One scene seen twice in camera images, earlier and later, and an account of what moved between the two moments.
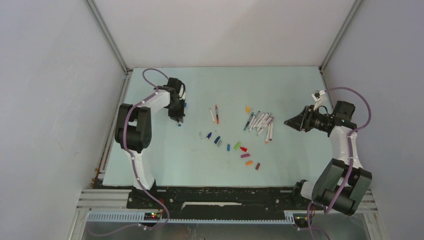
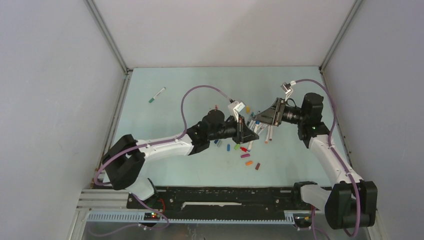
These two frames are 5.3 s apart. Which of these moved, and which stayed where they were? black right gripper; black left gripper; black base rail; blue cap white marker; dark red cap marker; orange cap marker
Moved: black right gripper; blue cap white marker; black left gripper
Stayed: dark red cap marker; orange cap marker; black base rail
